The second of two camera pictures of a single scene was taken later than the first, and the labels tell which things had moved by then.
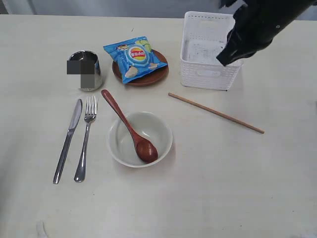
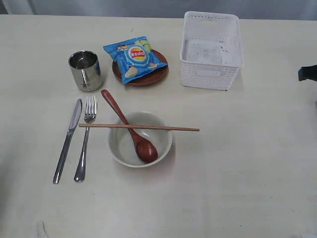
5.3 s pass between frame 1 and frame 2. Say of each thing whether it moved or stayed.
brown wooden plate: stayed
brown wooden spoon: stayed
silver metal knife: stayed
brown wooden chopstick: moved
